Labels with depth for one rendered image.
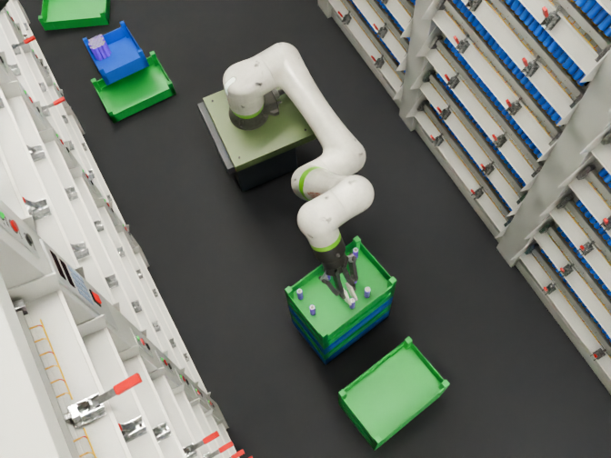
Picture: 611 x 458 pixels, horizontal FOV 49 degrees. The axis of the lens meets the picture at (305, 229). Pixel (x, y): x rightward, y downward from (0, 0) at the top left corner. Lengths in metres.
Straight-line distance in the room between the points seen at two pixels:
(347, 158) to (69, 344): 1.48
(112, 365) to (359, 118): 1.96
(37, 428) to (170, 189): 2.20
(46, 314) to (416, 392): 1.55
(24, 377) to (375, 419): 1.71
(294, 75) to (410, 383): 1.11
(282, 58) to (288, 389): 1.16
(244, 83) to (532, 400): 1.48
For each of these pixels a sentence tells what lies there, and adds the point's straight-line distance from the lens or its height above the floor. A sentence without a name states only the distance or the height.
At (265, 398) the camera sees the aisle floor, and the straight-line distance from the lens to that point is 2.48.
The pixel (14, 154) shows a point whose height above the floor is 1.36.
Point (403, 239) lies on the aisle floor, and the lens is 2.64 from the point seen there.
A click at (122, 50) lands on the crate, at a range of 3.22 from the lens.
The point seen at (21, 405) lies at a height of 1.81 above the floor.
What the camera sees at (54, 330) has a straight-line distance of 0.98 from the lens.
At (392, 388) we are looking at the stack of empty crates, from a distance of 2.31.
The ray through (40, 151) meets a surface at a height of 1.18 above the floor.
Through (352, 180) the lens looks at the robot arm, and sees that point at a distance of 1.85.
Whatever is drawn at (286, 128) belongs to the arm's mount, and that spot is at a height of 0.32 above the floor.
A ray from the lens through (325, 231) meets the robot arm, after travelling 1.82.
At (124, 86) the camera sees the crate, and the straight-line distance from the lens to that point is 3.13.
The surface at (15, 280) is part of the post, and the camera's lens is 0.94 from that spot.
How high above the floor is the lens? 2.43
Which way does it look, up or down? 66 degrees down
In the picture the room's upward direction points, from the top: 7 degrees counter-clockwise
